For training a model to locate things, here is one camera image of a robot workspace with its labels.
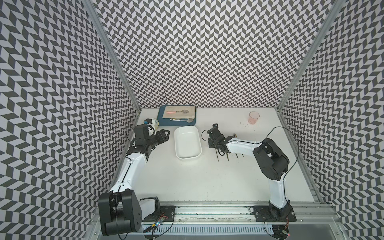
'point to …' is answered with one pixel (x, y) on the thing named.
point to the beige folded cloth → (191, 114)
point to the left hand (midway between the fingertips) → (166, 133)
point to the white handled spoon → (189, 120)
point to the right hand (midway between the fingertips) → (214, 141)
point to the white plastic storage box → (188, 144)
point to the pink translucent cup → (253, 118)
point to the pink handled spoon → (183, 111)
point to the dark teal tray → (167, 122)
